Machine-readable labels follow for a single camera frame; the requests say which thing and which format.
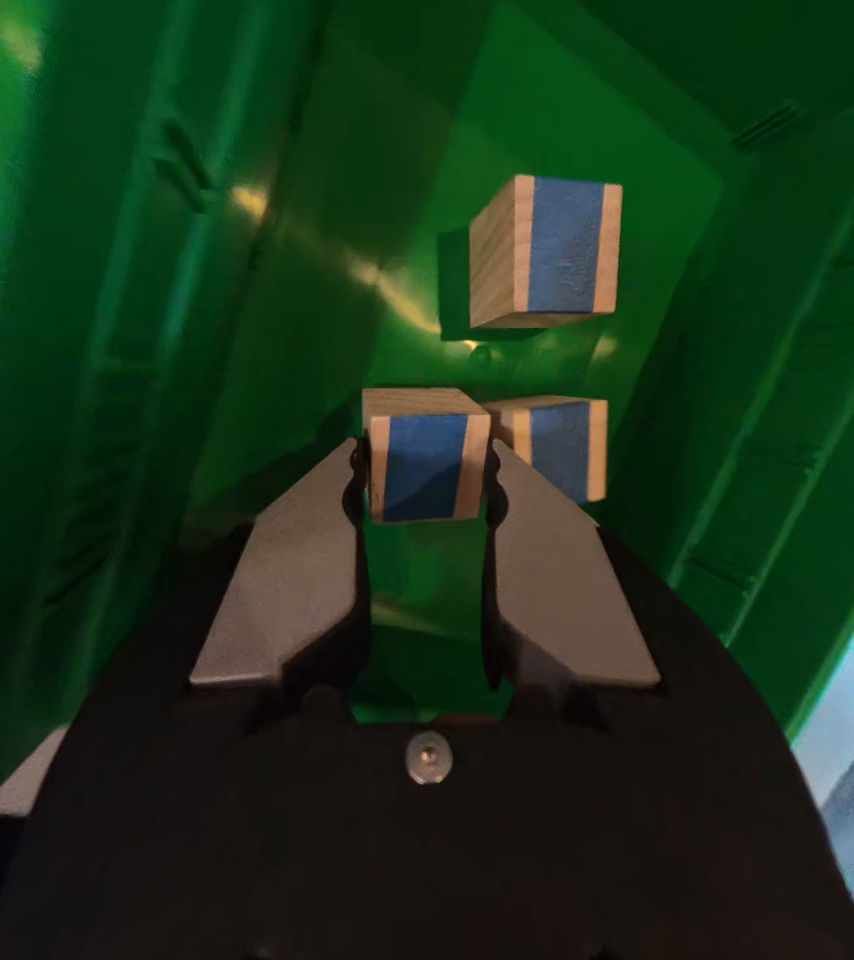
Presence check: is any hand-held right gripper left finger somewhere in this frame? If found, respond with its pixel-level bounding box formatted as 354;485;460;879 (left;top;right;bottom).
188;436;371;688

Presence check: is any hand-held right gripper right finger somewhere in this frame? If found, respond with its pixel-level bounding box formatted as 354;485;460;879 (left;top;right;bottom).
481;438;662;691

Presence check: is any wooden cube with blue tape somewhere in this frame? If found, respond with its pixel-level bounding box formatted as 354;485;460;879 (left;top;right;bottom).
361;387;491;525
483;396;610;505
469;174;624;331

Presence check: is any green plastic bin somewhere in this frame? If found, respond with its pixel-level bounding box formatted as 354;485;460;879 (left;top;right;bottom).
0;0;854;830

